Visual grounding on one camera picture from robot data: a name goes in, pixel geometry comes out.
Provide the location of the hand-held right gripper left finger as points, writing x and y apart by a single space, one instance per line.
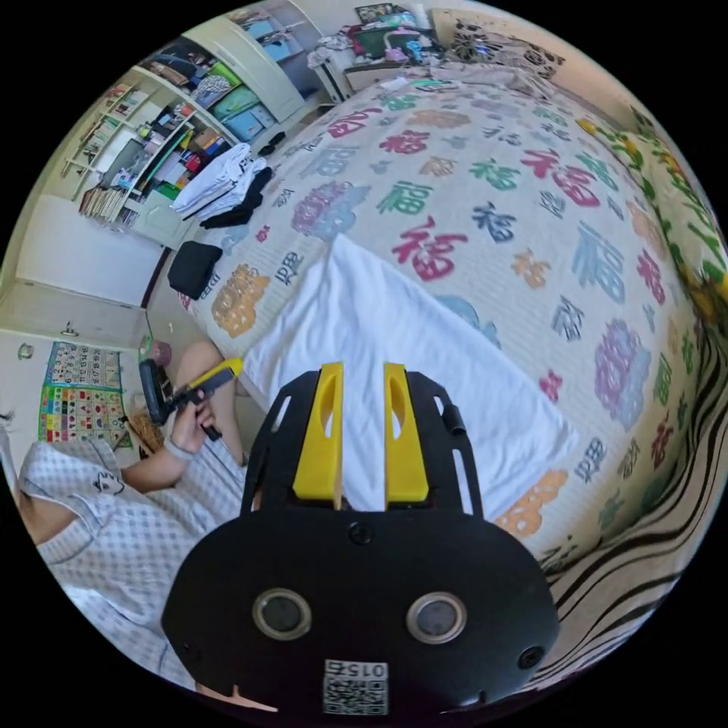
318 443

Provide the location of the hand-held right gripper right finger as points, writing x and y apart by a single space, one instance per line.
405 449

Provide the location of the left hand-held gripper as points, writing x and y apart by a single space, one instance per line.
155 392

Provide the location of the white short sleeve shirt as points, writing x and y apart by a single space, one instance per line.
398 318

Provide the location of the person's left forearm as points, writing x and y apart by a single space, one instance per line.
153 469

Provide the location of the person's left hand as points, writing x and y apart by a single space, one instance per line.
190 426

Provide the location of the person's right hand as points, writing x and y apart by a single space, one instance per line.
239 698

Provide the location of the folded black garment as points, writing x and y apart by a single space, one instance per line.
194 270

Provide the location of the pile of clothes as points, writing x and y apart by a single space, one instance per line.
227 182

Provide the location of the person's body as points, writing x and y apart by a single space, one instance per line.
125 540

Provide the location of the open shelf with books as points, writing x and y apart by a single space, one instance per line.
142 148

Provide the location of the black striped white blanket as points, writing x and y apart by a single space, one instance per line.
637 580

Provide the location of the bed with printed quilt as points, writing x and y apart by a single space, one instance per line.
512 187

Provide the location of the white cupboard with boxes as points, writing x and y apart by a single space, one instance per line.
256 74

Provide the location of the cluttered white table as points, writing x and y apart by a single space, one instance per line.
369 51

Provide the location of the floral green yellow blanket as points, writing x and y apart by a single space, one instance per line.
682 227

